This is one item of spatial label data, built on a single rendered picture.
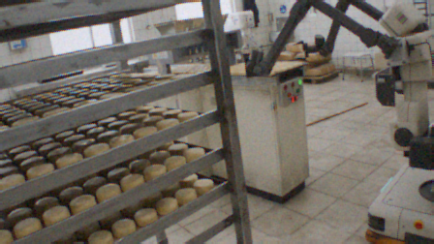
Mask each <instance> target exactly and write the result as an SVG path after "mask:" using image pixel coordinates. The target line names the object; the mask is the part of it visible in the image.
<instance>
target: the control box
mask: <svg viewBox="0 0 434 244"><path fill-rule="evenodd" d="M300 79H301V83H300V84H299V80H300ZM292 82H293V83H294V88H292ZM285 85H286V86H287V90H285V89H284V87H285ZM297 88H299V90H300V92H299V93H296V90H297ZM289 92H291V97H290V98H289V97H288V93H289ZM277 93H278V102H279V107H284V106H286V105H288V104H290V103H294V102H295V97H296V100H299V99H301V98H304V95H303V78H302V76H299V77H297V78H292V79H291V80H288V81H286V82H282V83H280V85H278V86H277ZM292 98H294V101H293V102H292Z"/></svg>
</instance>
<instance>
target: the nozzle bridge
mask: <svg viewBox="0 0 434 244"><path fill-rule="evenodd" d="M225 37H226V44H227V50H228V55H229V61H230V64H234V65H236V58H235V51H234V50H235V49H239V48H243V45H242V39H241V32H240V29H233V30H226V31H225ZM205 44H206V46H205V47H204V44H202V45H203V47H204V52H202V51H201V45H197V48H198V49H199V50H198V52H199V54H195V46H194V50H193V47H192V46H190V49H191V50H192V55H189V47H188V46H185V47H181V48H177V49H173V50H169V51H164V52H157V53H152V54H148V59H149V65H157V67H158V74H159V75H161V76H164V75H171V66H170V64H176V63H178V62H180V61H184V60H191V59H195V58H199V57H202V56H205V55H209V51H208V50H207V43H205Z"/></svg>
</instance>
